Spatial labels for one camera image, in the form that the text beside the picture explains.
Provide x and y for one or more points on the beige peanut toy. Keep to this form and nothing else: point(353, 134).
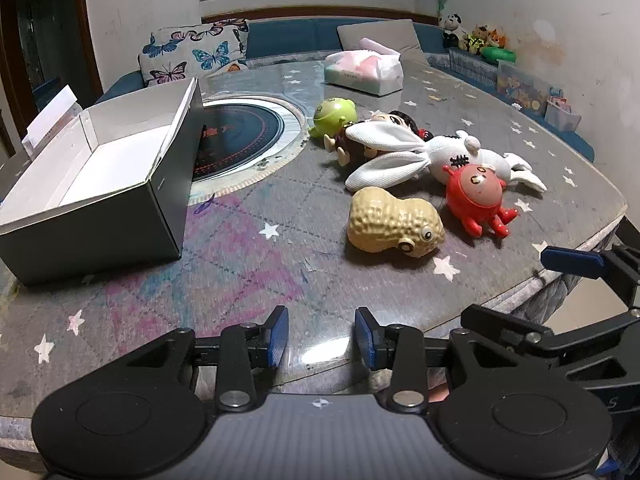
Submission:
point(385, 220)

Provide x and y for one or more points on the butterfly print pillow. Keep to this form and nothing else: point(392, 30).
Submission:
point(195, 50)

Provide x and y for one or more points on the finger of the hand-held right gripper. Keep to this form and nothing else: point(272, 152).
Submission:
point(500, 324)
point(570, 261)

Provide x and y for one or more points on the orange fox plush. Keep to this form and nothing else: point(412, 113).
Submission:
point(496, 37)

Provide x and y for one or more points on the black-haired doll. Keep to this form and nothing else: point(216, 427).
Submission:
point(387, 119)

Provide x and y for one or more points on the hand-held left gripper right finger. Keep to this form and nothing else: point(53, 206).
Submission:
point(365, 335)

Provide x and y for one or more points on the dark wooden door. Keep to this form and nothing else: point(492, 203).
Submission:
point(45, 35)

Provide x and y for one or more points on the round black induction cooktop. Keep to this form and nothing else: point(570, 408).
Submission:
point(250, 130)

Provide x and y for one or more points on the grey cushion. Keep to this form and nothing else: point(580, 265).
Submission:
point(390, 34)

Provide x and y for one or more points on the clear storage box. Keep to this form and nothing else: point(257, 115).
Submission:
point(522, 87)

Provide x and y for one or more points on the white bunny plush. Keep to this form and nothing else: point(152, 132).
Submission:
point(450, 160)

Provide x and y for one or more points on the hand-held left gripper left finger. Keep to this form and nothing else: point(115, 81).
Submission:
point(277, 335)

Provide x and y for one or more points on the panda plush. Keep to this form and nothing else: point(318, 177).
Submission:
point(454, 27)

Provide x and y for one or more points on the small clear box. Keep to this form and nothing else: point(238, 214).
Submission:
point(562, 112)

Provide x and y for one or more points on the red octopus toy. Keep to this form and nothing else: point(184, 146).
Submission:
point(475, 190)

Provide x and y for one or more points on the green round toy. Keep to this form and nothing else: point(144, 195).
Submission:
point(332, 112)

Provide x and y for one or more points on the blue sofa bench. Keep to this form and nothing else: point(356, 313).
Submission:
point(290, 37)

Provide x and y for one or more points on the grey star-print tablecloth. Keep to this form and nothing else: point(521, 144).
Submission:
point(250, 270)

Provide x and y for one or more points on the soft tissue pack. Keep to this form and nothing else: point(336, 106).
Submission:
point(365, 72)

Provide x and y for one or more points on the grey cardboard box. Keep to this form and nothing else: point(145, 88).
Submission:
point(100, 230)

